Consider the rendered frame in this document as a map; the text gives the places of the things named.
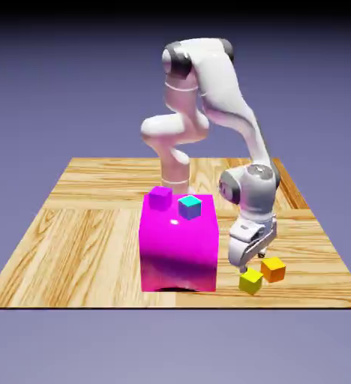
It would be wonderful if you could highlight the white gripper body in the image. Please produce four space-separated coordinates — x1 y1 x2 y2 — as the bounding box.
227 225 278 268

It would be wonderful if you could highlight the small yellow cube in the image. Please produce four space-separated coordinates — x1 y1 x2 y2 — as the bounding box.
238 267 264 296

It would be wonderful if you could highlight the small orange cube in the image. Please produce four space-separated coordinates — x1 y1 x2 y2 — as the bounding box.
259 256 287 284

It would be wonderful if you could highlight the small cyan cube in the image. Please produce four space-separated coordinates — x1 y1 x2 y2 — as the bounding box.
177 194 203 221

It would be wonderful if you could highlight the small purple cube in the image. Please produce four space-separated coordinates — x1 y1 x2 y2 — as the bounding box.
148 185 173 212

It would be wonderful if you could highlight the large magenta box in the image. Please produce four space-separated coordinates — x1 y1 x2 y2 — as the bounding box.
138 193 219 293

